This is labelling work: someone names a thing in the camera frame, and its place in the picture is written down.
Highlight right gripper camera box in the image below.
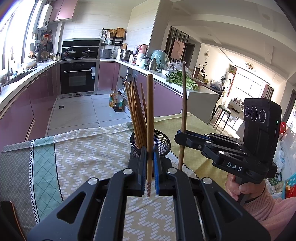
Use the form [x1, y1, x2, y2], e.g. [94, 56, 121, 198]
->
[243, 98, 281, 163]

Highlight black built-in oven stove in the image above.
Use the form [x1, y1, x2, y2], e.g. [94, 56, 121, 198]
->
[57, 38, 101, 98]

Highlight steel cooking pot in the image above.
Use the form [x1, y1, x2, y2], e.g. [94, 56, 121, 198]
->
[120, 49, 133, 61]

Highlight patterned beige green tablecloth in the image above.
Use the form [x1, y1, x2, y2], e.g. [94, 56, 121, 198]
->
[0, 122, 204, 241]

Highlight purple lower cabinets right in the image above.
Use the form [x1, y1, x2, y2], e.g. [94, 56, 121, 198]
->
[97, 59, 183, 117]

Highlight pink sleeve right forearm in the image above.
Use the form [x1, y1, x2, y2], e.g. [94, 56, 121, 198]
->
[243, 189, 295, 240]

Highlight dark sauce bottle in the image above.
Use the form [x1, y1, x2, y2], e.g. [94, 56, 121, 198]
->
[113, 91, 123, 113]

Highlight pink electric kettle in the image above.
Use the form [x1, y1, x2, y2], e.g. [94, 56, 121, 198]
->
[138, 44, 148, 56]

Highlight purple cabinets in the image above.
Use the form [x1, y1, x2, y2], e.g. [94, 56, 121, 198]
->
[97, 59, 183, 117]
[1, 65, 58, 149]

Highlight white water heater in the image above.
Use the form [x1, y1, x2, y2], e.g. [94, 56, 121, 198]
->
[37, 4, 53, 30]

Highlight pink upper cabinet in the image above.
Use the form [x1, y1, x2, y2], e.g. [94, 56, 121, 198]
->
[49, 0, 78, 22]

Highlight person right hand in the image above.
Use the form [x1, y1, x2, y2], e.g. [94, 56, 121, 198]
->
[225, 173, 265, 201]

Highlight yellow green cloth mat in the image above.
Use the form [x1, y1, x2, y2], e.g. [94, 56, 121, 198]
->
[154, 113, 227, 185]

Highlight cooking oil bottle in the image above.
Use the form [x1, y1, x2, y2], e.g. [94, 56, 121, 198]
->
[109, 89, 117, 108]

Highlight black mesh utensil cup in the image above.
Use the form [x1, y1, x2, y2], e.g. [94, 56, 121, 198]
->
[129, 128, 172, 160]

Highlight kitchen window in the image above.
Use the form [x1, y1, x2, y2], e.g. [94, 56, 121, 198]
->
[1, 1, 37, 76]

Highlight black wall spice rack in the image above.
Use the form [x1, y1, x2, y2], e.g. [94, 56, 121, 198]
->
[100, 28, 126, 47]

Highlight purple lower cabinets left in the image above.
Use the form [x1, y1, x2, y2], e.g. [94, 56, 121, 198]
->
[1, 65, 58, 149]

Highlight green bar stool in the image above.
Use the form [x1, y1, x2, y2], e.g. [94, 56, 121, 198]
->
[213, 105, 231, 133]

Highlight green leafy vegetables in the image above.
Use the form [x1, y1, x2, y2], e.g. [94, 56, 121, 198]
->
[166, 70, 199, 90]

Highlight lone wooden chopstick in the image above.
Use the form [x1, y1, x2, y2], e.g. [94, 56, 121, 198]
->
[147, 74, 154, 197]

